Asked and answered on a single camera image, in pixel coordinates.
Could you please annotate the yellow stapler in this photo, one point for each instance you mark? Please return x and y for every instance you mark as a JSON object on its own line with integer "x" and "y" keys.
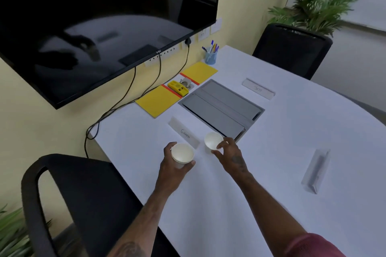
{"x": 178, "y": 88}

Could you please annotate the yellow notepad with red edge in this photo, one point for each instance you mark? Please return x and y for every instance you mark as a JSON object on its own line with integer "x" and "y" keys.
{"x": 158, "y": 101}
{"x": 200, "y": 71}

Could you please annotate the white wall switch plate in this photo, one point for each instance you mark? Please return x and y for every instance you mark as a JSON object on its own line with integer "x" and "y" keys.
{"x": 216, "y": 26}
{"x": 204, "y": 34}

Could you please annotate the person's right forearm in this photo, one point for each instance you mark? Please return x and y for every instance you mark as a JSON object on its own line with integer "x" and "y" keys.
{"x": 268, "y": 205}

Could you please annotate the pink sleeve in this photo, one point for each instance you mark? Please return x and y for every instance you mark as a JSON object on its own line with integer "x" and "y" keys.
{"x": 313, "y": 247}

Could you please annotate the black wall television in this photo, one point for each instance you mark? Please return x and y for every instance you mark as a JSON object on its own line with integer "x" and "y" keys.
{"x": 90, "y": 9}

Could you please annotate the clear acrylic name plate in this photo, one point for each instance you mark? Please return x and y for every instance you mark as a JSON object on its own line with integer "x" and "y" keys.
{"x": 316, "y": 172}
{"x": 258, "y": 88}
{"x": 184, "y": 133}

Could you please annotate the person's right thumb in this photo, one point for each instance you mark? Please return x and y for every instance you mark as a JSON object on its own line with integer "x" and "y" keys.
{"x": 217, "y": 154}

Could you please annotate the black mesh office chair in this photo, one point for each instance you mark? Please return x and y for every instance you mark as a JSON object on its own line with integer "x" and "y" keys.
{"x": 96, "y": 199}
{"x": 289, "y": 50}

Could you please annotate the blue pen holder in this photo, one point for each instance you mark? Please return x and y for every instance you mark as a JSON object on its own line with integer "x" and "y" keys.
{"x": 210, "y": 58}

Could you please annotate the bunch of coloured pens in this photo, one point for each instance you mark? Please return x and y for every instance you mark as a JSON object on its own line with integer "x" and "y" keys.
{"x": 212, "y": 46}

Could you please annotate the person's left hand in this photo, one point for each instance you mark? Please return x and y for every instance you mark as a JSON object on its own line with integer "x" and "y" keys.
{"x": 169, "y": 175}

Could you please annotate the person's right hand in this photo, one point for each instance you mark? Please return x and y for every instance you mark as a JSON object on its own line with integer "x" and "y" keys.
{"x": 233, "y": 160}

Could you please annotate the person's left forearm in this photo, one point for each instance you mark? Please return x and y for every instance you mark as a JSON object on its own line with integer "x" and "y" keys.
{"x": 141, "y": 223}

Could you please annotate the green potted palm plant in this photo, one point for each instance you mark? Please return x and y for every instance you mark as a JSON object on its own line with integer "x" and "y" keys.
{"x": 316, "y": 6}
{"x": 15, "y": 235}

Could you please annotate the person's left thumb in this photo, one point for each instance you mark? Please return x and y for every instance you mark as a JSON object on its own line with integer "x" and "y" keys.
{"x": 189, "y": 166}

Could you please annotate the white paper cup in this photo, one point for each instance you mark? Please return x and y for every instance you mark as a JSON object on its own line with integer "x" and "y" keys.
{"x": 212, "y": 140}
{"x": 182, "y": 153}

